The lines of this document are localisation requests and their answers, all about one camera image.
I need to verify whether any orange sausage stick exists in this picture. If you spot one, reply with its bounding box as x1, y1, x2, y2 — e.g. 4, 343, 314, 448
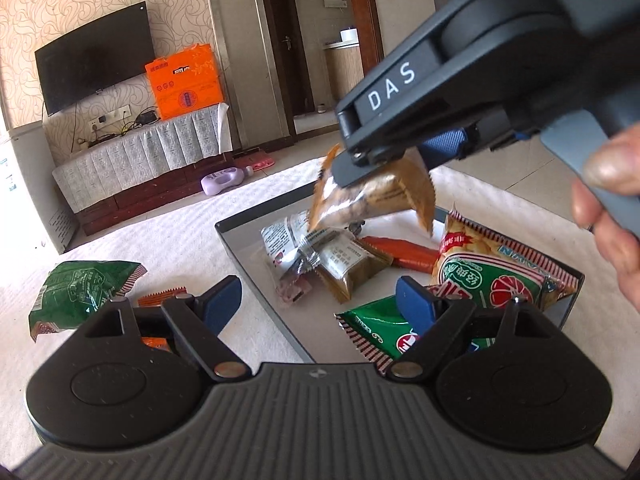
359, 235, 442, 272

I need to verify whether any white wall socket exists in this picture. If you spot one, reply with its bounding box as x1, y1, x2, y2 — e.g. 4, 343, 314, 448
88, 104, 132, 129

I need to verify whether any grey cardboard box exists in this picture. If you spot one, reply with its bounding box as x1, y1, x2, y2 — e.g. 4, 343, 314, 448
214, 177, 586, 367

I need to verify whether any tan pastry packet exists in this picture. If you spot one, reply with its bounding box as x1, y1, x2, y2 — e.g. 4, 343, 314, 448
305, 142, 435, 239

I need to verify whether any black flat television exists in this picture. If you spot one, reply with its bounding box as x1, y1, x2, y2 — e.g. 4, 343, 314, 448
33, 0, 156, 117

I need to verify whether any silver snack packet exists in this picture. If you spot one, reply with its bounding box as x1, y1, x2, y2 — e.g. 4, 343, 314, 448
259, 209, 364, 269

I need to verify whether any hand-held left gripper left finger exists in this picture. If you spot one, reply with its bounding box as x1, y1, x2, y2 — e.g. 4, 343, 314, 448
79, 275, 249, 382

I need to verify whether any brown wooden door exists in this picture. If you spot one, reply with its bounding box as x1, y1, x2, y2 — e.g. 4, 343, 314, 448
262, 0, 314, 117

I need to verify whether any orange cardboard box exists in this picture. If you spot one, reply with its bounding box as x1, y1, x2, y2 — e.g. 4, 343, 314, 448
144, 42, 225, 122

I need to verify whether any gold packet with white label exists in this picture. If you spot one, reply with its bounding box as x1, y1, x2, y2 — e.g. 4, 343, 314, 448
314, 238, 395, 305

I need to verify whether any white chest freezer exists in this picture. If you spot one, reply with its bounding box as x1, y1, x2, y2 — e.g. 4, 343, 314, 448
0, 124, 79, 257

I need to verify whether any green snack bag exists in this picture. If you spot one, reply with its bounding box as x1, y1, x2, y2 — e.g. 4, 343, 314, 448
28, 259, 149, 343

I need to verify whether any green packet with striped edge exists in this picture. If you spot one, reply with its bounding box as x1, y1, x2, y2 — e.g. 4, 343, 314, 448
334, 294, 497, 377

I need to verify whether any clear packet with pink end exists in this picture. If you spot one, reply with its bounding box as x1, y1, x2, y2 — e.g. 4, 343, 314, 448
273, 252, 317, 307

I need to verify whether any yellow bag with green label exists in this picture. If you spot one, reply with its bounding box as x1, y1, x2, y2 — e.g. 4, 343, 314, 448
431, 208, 577, 312

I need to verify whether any purple plastic bottle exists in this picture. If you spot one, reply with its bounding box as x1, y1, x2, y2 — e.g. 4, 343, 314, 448
200, 164, 254, 196

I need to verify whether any orange snack packet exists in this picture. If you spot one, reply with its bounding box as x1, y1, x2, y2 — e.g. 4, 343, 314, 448
136, 286, 189, 356

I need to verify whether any cloth-covered TV cabinet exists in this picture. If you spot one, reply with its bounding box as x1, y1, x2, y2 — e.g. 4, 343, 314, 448
52, 103, 232, 214

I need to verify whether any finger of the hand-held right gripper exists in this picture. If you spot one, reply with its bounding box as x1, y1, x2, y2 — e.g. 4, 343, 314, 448
332, 147, 422, 187
418, 127, 484, 168

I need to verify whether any person's right hand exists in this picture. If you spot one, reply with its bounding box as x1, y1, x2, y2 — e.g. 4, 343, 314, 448
571, 126, 640, 302

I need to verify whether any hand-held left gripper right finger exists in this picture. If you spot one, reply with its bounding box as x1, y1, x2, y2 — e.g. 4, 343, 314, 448
387, 275, 555, 379

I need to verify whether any wooden kitchen counter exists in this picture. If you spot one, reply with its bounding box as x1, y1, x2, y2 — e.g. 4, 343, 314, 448
322, 39, 367, 104

